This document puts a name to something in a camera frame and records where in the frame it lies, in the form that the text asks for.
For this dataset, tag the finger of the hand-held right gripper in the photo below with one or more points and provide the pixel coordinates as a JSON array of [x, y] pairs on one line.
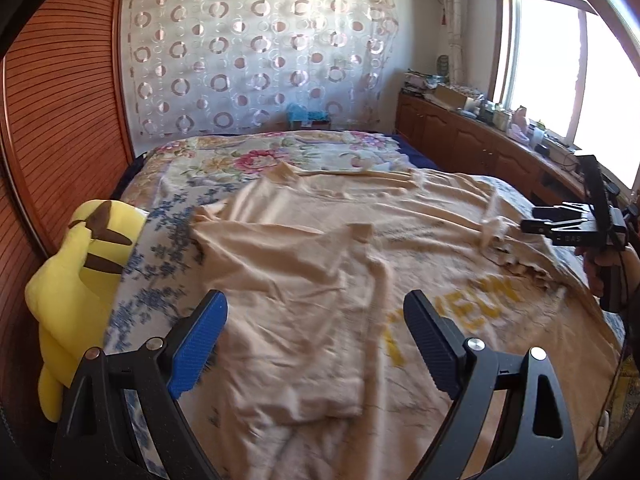
[[537, 226], [562, 210]]

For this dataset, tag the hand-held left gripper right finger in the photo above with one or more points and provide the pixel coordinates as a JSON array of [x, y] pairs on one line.
[[430, 345]]

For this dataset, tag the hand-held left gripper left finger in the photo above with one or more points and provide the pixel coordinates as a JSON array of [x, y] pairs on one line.
[[197, 345]]

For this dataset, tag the beige t-shirt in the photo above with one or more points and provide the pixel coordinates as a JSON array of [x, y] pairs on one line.
[[310, 285]]

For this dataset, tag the person's right hand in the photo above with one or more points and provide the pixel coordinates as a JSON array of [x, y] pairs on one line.
[[594, 272]]

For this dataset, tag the blue floral bed sheet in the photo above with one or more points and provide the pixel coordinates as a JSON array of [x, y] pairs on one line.
[[150, 260]]

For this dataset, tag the pink bag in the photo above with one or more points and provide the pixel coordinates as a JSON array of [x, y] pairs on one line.
[[519, 121]]

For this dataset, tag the wooden low cabinet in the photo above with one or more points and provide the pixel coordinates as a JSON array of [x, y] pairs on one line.
[[465, 140]]

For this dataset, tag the navy blue mattress cover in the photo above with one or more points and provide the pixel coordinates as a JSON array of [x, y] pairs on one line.
[[417, 157]]

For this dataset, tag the yellow plush toy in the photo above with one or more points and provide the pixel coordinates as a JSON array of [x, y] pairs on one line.
[[65, 285]]

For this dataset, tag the window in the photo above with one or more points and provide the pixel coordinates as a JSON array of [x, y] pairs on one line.
[[540, 60]]

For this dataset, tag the cardboard box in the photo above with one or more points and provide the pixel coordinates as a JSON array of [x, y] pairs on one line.
[[455, 96]]

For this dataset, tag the dark jar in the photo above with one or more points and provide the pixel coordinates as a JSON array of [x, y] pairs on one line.
[[443, 65]]

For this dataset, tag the pink floral blanket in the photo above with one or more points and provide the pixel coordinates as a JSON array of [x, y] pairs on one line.
[[250, 157]]

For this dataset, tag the white lace window curtain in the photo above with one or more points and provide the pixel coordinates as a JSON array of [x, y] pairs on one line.
[[460, 20]]

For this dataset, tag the light blue cloth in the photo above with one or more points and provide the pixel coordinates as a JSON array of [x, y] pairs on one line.
[[307, 112]]

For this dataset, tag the wooden slatted wardrobe door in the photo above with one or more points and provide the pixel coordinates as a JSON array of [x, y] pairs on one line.
[[65, 110]]

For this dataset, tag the sheer circle-pattern curtain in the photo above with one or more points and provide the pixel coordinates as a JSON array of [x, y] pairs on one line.
[[250, 50]]

